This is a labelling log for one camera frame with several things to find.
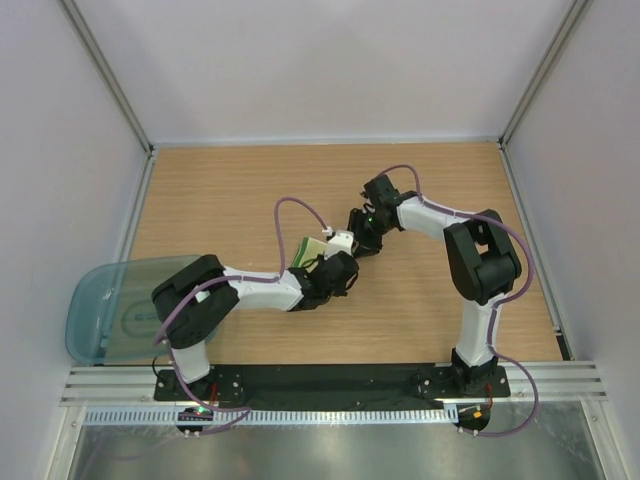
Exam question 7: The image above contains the green frog pattern towel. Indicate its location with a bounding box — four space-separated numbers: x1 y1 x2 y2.
290 237 327 272

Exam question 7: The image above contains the light mint green towel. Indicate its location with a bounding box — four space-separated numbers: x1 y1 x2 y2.
195 291 210 303

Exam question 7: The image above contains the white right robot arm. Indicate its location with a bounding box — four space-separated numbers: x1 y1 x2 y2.
348 187 522 396

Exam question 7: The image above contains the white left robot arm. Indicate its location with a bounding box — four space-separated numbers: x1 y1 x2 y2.
151 251 359 400

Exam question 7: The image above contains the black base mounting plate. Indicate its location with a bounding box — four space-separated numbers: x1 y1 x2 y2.
153 362 511 409

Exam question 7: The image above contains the clear blue plastic bin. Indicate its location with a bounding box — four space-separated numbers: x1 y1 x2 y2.
65 255 197 365

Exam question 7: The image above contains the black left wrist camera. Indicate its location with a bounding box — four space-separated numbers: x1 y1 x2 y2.
324 230 354 259

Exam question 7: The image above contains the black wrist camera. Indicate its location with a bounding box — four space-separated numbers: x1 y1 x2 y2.
324 230 354 259
361 174 402 209

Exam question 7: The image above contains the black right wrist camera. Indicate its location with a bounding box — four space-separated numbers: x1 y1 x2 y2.
361 174 402 209

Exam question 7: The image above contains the white slotted cable duct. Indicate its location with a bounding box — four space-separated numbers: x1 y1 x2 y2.
83 405 458 426

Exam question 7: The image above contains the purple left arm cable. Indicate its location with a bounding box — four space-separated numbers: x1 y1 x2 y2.
152 197 334 440

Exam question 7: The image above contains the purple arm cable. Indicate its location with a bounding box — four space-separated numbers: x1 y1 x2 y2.
379 164 541 442
152 197 334 440

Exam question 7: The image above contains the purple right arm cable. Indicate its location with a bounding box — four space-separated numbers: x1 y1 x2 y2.
379 164 541 442

